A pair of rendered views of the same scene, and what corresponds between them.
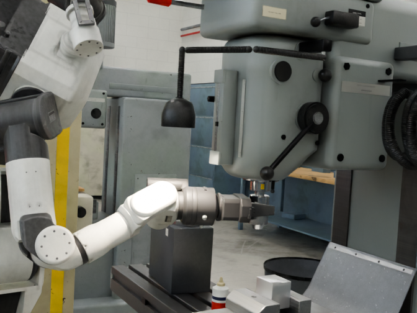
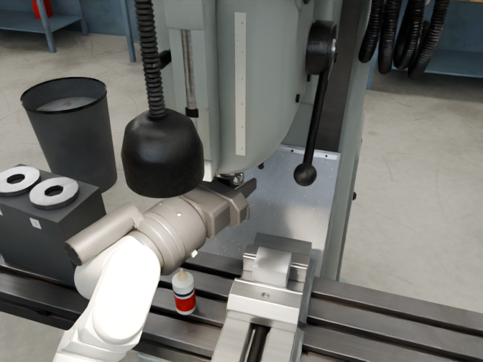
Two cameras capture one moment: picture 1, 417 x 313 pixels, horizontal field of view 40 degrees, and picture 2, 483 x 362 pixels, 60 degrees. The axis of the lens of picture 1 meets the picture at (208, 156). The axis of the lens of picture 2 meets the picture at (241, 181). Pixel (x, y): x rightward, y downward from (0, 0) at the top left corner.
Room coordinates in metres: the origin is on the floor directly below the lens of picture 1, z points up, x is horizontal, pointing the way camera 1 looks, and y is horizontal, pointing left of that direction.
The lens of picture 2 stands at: (0.94, 0.24, 1.64)
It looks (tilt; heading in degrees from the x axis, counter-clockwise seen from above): 36 degrees down; 316
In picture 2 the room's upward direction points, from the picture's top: straight up
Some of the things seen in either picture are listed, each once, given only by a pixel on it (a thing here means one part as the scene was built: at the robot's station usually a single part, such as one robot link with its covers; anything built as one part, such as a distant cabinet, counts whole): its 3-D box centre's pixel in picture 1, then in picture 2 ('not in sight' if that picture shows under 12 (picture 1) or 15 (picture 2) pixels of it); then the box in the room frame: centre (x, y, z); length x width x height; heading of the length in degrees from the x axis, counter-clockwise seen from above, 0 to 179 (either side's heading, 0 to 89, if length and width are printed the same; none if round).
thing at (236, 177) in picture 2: (259, 197); (229, 172); (1.34, -0.12, 1.26); 0.05 x 0.05 x 0.01
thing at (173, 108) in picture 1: (179, 112); (162, 145); (1.22, 0.07, 1.45); 0.07 x 0.07 x 0.06
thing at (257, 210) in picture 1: (261, 210); (245, 192); (1.31, -0.13, 1.24); 0.06 x 0.02 x 0.03; 99
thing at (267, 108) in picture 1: (266, 109); (228, 39); (1.35, -0.13, 1.47); 0.21 x 0.19 x 0.32; 29
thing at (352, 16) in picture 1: (331, 21); not in sight; (1.26, -0.25, 1.66); 0.12 x 0.04 x 0.04; 119
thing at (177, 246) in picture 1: (179, 249); (48, 222); (1.71, 0.07, 1.05); 0.22 x 0.12 x 0.20; 23
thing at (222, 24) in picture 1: (285, 20); not in sight; (1.36, -0.16, 1.68); 0.34 x 0.24 x 0.10; 119
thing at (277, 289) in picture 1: (272, 292); (272, 271); (1.28, -0.16, 1.06); 0.06 x 0.05 x 0.06; 31
